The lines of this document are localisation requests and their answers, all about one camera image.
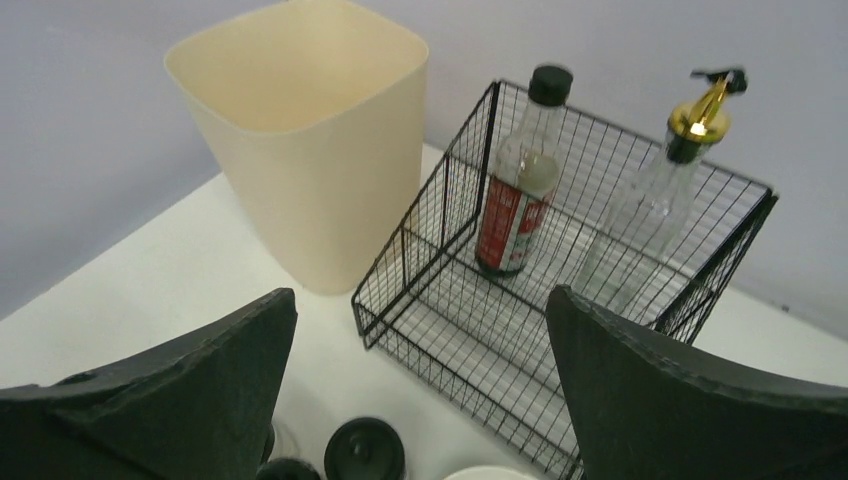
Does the white shaker black spout lid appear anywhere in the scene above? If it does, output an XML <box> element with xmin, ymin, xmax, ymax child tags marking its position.
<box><xmin>255</xmin><ymin>457</ymin><xmax>321</xmax><ymax>480</ymax></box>

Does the black wire basket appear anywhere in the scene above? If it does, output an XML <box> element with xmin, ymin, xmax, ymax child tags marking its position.
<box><xmin>351</xmin><ymin>80</ymin><xmax>777</xmax><ymax>479</ymax></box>

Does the beige plastic bin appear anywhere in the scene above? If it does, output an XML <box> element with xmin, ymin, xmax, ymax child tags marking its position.
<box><xmin>164</xmin><ymin>1</ymin><xmax>429</xmax><ymax>295</ymax></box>

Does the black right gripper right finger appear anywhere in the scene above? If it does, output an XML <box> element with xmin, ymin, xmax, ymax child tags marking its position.
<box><xmin>545</xmin><ymin>286</ymin><xmax>847</xmax><ymax>479</ymax></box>

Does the white ceramic bowl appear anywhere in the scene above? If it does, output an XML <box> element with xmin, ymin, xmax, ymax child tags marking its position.
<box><xmin>444</xmin><ymin>465</ymin><xmax>537</xmax><ymax>480</ymax></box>

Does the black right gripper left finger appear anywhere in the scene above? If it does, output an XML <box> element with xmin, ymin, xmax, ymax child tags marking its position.
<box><xmin>1</xmin><ymin>288</ymin><xmax>298</xmax><ymax>479</ymax></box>

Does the soy sauce bottle red label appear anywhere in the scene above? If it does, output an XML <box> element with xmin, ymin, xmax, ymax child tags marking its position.
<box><xmin>475</xmin><ymin>64</ymin><xmax>573</xmax><ymax>278</ymax></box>

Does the clear bottle gold pump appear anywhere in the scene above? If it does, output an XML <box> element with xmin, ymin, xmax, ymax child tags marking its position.
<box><xmin>571</xmin><ymin>66</ymin><xmax>748</xmax><ymax>315</ymax></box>

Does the clear jar black spout lid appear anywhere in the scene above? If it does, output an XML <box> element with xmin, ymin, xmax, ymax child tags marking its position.
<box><xmin>323</xmin><ymin>417</ymin><xmax>407</xmax><ymax>480</ymax></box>

